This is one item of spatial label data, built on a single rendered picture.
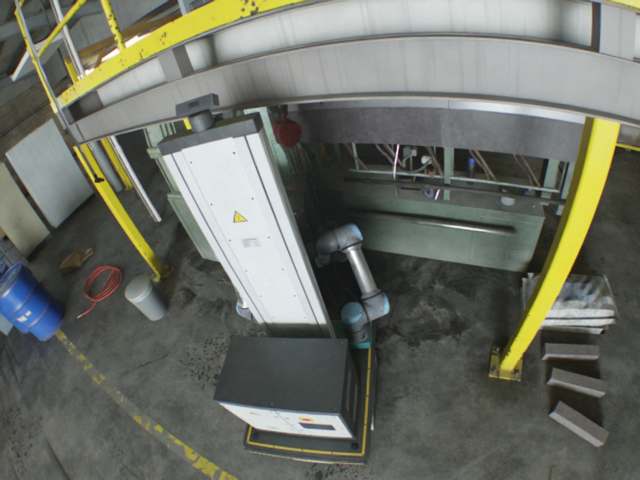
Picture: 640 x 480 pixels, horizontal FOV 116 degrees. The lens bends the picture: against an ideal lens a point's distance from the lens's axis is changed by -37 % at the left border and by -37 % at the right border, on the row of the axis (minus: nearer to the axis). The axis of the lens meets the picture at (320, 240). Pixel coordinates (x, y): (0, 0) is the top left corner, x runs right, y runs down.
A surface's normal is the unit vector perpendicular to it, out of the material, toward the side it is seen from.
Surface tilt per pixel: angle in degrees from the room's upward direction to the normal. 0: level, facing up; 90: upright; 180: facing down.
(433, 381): 0
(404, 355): 0
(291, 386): 0
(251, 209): 90
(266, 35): 90
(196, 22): 90
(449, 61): 90
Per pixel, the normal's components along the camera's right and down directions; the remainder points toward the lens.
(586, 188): -0.40, 0.68
